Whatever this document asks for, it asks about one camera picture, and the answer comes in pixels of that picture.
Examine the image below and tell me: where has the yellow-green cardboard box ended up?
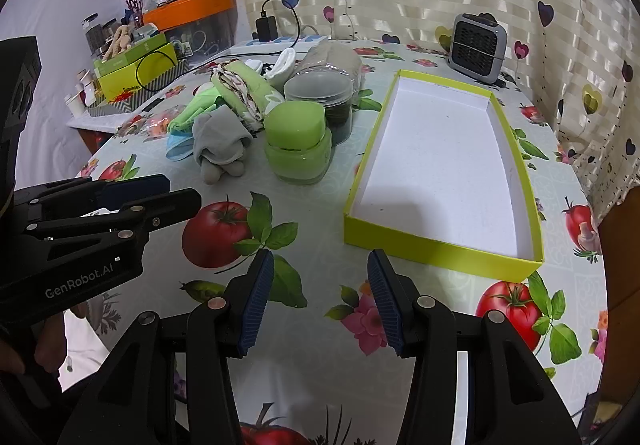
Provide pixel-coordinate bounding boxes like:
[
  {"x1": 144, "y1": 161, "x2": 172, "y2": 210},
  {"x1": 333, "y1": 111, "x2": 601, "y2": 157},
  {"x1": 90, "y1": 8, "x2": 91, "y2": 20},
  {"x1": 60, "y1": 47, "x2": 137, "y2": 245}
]
[{"x1": 343, "y1": 69, "x2": 545, "y2": 284}]

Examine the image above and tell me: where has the black white striped box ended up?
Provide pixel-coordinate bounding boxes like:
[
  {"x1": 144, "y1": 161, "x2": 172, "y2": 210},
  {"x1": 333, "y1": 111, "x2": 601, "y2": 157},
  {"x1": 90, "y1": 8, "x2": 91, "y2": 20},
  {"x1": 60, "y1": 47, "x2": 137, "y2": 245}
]
[{"x1": 87, "y1": 60, "x2": 193, "y2": 118}]

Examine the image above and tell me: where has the grey space heater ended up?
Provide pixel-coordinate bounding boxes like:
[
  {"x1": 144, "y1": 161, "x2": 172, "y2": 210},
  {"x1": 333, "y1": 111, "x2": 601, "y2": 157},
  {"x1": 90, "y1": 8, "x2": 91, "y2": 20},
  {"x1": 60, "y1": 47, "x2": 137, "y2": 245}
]
[{"x1": 448, "y1": 13, "x2": 507, "y2": 84}]

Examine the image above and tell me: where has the green cloth with braided trim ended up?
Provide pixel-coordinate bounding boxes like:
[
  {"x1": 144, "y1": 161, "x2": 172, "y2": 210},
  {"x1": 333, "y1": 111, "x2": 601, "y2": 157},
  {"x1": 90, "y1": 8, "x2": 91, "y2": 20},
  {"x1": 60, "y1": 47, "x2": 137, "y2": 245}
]
[{"x1": 210, "y1": 60, "x2": 286, "y2": 130}]

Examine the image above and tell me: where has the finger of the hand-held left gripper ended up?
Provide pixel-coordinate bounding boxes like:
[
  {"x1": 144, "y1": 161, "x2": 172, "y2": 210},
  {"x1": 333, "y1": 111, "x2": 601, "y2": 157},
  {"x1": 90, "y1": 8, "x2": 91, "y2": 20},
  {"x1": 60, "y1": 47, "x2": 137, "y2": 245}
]
[
  {"x1": 14, "y1": 173, "x2": 172, "y2": 222},
  {"x1": 29, "y1": 188, "x2": 203, "y2": 252}
]

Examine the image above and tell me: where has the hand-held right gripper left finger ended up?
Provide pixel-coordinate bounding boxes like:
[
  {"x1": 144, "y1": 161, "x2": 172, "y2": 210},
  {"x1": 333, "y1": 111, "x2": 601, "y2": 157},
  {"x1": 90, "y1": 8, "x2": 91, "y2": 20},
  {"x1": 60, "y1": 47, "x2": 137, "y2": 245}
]
[{"x1": 57, "y1": 249, "x2": 276, "y2": 445}]

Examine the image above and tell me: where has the dark green flat box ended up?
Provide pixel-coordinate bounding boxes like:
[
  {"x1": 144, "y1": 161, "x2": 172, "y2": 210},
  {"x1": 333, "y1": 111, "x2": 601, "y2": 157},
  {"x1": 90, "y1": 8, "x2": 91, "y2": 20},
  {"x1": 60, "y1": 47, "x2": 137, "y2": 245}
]
[{"x1": 93, "y1": 34, "x2": 168, "y2": 78}]

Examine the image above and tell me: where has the white power strip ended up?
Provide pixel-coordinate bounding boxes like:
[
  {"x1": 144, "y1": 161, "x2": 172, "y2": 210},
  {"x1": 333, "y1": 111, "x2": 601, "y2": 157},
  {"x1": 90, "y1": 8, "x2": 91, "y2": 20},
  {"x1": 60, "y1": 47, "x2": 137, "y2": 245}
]
[{"x1": 232, "y1": 35, "x2": 331, "y2": 56}]

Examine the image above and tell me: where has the orange print plastic packet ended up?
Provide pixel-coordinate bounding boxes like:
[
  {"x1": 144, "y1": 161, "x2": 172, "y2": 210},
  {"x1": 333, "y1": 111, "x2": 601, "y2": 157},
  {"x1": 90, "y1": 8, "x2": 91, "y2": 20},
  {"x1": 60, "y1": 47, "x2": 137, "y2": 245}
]
[{"x1": 120, "y1": 107, "x2": 181, "y2": 140}]

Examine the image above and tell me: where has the blue face mask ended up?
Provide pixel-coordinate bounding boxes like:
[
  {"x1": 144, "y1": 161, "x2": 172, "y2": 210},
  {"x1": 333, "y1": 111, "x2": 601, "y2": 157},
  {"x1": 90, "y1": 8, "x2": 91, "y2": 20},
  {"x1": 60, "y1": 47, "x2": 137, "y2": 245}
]
[{"x1": 165, "y1": 132, "x2": 198, "y2": 163}]

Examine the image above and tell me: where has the brown wooden furniture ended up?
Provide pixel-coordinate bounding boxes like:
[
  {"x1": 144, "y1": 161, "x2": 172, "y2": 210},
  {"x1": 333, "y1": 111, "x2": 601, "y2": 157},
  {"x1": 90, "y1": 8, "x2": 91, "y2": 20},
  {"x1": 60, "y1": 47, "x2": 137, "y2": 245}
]
[{"x1": 597, "y1": 202, "x2": 640, "y2": 406}]

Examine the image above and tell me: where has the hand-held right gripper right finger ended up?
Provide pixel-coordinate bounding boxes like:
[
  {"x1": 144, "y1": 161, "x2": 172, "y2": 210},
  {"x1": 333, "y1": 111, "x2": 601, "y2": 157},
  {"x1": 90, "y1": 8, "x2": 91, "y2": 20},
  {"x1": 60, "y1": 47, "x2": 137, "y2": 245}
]
[{"x1": 366, "y1": 249, "x2": 583, "y2": 445}]

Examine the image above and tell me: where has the lime green box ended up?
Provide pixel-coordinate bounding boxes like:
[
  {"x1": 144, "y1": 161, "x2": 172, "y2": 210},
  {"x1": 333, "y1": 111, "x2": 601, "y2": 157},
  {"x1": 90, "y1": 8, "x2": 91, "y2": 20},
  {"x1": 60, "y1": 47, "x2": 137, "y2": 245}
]
[{"x1": 97, "y1": 45, "x2": 180, "y2": 103}]

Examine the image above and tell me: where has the light green cloth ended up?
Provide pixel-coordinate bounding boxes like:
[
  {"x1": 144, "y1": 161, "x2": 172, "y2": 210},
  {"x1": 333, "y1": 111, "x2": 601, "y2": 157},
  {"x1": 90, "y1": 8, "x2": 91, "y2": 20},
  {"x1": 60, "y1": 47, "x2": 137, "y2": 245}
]
[{"x1": 167, "y1": 82, "x2": 226, "y2": 133}]

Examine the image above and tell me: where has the fruit print tablecloth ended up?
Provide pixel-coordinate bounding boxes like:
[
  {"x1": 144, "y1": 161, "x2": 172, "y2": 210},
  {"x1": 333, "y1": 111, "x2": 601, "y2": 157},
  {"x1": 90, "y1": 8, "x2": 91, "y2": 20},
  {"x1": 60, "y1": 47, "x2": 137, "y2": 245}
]
[{"x1": 75, "y1": 39, "x2": 608, "y2": 445}]

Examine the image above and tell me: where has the black charger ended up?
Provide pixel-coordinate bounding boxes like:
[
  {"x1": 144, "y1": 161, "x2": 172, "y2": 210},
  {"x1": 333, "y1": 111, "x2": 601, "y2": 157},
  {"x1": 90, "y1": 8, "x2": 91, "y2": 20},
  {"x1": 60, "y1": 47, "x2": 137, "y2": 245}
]
[{"x1": 255, "y1": 16, "x2": 277, "y2": 43}]

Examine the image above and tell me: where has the orange lidded storage bin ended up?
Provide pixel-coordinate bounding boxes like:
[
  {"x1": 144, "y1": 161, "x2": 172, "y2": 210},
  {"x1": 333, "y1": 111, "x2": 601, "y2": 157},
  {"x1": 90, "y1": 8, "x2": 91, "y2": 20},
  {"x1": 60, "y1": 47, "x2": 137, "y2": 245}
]
[{"x1": 142, "y1": 0, "x2": 238, "y2": 70}]

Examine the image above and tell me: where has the beige plush toy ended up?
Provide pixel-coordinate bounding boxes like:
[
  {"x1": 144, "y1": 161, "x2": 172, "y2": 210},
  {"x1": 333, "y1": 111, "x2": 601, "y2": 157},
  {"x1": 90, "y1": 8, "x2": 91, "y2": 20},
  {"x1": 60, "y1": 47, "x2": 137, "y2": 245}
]
[{"x1": 102, "y1": 25, "x2": 136, "y2": 60}]

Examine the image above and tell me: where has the person's left hand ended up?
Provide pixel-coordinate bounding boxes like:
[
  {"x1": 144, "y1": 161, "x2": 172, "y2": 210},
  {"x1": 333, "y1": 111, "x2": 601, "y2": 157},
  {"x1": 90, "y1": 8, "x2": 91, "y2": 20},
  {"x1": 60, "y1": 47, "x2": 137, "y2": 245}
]
[{"x1": 0, "y1": 312, "x2": 68, "y2": 376}]

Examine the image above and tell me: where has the small white bottle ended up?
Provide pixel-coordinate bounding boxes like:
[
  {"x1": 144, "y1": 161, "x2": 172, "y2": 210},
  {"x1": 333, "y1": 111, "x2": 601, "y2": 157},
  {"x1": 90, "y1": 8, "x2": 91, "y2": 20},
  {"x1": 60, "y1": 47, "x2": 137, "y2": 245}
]
[{"x1": 75, "y1": 70, "x2": 97, "y2": 106}]

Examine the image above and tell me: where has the green lidded jar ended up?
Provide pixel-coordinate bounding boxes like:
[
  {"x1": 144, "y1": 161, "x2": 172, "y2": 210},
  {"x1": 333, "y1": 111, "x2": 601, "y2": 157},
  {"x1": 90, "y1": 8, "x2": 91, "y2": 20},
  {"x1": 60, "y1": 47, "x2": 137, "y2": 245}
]
[{"x1": 263, "y1": 102, "x2": 332, "y2": 184}]

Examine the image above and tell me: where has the grey sock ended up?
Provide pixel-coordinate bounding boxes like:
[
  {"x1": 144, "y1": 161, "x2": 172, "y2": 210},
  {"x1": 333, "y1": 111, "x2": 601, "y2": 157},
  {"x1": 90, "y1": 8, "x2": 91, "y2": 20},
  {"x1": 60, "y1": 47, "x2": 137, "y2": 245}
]
[{"x1": 191, "y1": 106, "x2": 254, "y2": 184}]

